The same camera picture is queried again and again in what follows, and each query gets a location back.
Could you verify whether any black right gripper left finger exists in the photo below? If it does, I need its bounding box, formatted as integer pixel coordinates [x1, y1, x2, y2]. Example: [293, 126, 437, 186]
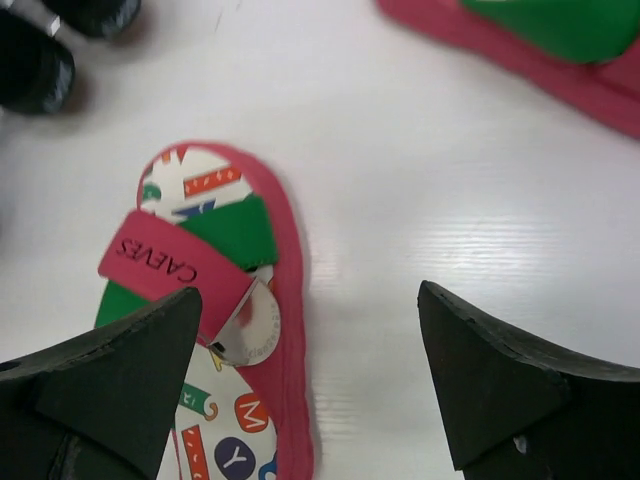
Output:
[1, 288, 202, 479]

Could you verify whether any pink sandal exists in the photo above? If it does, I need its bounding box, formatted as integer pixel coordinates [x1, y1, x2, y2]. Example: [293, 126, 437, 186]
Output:
[96, 141, 315, 479]
[376, 1, 639, 138]

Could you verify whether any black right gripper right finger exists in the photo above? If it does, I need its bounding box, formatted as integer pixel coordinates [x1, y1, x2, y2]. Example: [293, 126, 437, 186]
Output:
[418, 281, 639, 479]

